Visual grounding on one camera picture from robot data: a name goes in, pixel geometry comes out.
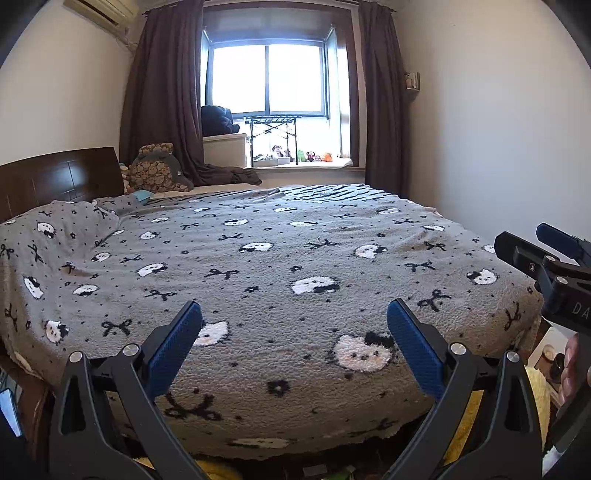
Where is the brown patterned plush toy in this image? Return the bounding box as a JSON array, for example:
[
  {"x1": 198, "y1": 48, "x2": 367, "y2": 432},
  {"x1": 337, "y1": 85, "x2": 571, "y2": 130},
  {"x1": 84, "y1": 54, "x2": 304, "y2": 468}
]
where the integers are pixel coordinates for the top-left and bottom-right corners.
[{"x1": 127, "y1": 143, "x2": 195, "y2": 195}]

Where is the black folding rack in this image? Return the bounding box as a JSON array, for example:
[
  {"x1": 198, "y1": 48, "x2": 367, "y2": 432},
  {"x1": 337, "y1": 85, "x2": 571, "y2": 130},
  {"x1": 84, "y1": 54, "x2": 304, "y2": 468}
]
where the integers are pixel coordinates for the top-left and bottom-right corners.
[{"x1": 245, "y1": 116, "x2": 302, "y2": 165}]

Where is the white air conditioner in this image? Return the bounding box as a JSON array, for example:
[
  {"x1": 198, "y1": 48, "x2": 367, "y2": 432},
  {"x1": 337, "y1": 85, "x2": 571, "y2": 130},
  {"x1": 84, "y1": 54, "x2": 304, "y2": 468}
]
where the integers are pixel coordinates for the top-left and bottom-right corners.
[{"x1": 62, "y1": 0, "x2": 139, "y2": 29}]

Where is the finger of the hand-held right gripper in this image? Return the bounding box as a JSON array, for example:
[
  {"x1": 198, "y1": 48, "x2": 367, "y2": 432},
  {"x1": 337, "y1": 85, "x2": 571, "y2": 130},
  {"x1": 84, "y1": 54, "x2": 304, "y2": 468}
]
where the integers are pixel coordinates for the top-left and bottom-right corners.
[
  {"x1": 536, "y1": 222, "x2": 591, "y2": 266},
  {"x1": 493, "y1": 231, "x2": 573, "y2": 296}
]

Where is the white storage box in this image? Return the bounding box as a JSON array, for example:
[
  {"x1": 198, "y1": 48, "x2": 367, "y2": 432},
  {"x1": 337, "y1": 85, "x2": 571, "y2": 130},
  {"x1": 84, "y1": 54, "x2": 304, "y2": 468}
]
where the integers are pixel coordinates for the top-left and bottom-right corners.
[{"x1": 202, "y1": 133, "x2": 250, "y2": 169}]

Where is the dark wooden headboard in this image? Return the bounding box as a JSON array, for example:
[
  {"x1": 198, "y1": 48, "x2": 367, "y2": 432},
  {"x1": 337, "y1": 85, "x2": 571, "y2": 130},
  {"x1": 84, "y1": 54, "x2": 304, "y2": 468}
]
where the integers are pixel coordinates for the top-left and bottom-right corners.
[{"x1": 0, "y1": 147, "x2": 126, "y2": 223}]

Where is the bay window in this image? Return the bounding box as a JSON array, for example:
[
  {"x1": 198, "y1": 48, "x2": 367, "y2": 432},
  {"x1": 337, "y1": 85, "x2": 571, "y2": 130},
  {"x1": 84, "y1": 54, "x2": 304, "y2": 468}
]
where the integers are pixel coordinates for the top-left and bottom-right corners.
[{"x1": 203, "y1": 4, "x2": 361, "y2": 160}]

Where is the person's leg yellow fleece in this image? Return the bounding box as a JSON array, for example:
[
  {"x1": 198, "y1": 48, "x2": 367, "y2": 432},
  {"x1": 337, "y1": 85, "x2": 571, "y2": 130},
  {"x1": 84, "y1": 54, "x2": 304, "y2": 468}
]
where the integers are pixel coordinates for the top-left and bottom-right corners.
[
  {"x1": 443, "y1": 364, "x2": 557, "y2": 467},
  {"x1": 196, "y1": 459, "x2": 245, "y2": 480}
]

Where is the tablet screen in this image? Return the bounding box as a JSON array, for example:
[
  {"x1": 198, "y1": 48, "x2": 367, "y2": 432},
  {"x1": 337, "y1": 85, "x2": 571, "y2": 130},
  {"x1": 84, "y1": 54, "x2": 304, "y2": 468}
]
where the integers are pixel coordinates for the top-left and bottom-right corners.
[{"x1": 0, "y1": 388, "x2": 24, "y2": 439}]

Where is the black white striped sheet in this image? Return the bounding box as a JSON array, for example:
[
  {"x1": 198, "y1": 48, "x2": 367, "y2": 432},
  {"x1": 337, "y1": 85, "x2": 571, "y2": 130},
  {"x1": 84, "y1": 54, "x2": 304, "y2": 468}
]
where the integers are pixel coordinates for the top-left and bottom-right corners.
[{"x1": 194, "y1": 184, "x2": 402, "y2": 204}]

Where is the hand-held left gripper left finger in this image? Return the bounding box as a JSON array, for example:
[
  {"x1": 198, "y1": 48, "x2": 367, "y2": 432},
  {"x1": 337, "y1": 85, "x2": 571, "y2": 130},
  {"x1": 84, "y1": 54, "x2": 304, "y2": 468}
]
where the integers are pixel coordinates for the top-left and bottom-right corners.
[{"x1": 48, "y1": 300, "x2": 208, "y2": 480}]

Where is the grey printed fleece blanket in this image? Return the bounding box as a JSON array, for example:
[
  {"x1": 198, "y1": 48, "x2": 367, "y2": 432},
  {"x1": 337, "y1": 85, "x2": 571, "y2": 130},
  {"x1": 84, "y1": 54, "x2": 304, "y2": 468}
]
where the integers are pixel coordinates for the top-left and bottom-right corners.
[{"x1": 0, "y1": 184, "x2": 546, "y2": 462}]

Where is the person's left leg yellow fleece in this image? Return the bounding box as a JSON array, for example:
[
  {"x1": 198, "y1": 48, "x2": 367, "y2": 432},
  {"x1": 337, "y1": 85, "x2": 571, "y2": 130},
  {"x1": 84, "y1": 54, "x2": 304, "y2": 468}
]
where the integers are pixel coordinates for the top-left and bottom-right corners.
[{"x1": 196, "y1": 459, "x2": 245, "y2": 480}]

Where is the dark brown curtain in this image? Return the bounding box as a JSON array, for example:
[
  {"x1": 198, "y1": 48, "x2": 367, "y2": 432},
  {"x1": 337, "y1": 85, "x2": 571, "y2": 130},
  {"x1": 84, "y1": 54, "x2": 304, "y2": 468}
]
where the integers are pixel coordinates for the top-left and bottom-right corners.
[
  {"x1": 119, "y1": 0, "x2": 264, "y2": 188},
  {"x1": 358, "y1": 0, "x2": 411, "y2": 200}
]

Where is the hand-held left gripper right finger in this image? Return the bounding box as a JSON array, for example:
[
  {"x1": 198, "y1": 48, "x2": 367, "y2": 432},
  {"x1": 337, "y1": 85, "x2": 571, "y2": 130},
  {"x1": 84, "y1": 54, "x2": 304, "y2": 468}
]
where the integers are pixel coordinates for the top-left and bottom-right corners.
[{"x1": 383, "y1": 299, "x2": 543, "y2": 480}]

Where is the white printed box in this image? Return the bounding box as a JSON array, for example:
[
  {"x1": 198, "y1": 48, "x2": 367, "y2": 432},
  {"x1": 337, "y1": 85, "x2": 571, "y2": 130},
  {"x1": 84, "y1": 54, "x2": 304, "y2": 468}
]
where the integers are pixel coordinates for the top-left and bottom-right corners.
[{"x1": 526, "y1": 320, "x2": 571, "y2": 384}]

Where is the person's right hand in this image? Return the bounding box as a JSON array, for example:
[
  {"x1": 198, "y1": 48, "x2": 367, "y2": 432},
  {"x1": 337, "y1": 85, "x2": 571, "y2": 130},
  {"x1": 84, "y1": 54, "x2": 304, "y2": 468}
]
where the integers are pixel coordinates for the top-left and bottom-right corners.
[{"x1": 553, "y1": 333, "x2": 581, "y2": 408}]

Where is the person's right leg yellow fleece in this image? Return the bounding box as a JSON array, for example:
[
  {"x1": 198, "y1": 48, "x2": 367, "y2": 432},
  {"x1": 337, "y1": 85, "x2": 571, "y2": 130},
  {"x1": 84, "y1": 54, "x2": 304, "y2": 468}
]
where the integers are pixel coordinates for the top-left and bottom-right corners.
[{"x1": 443, "y1": 364, "x2": 557, "y2": 467}]

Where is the dark blue cloth bundle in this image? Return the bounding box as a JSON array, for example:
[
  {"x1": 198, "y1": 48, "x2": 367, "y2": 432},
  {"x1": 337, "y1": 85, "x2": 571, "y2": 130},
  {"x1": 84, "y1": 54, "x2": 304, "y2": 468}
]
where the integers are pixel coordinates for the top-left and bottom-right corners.
[{"x1": 201, "y1": 105, "x2": 241, "y2": 137}]

